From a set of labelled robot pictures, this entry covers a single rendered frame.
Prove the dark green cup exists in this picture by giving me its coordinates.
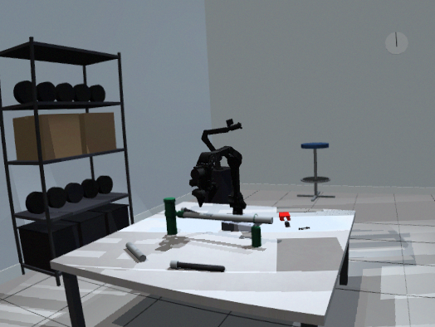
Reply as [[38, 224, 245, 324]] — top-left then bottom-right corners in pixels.
[[165, 211, 184, 218]]

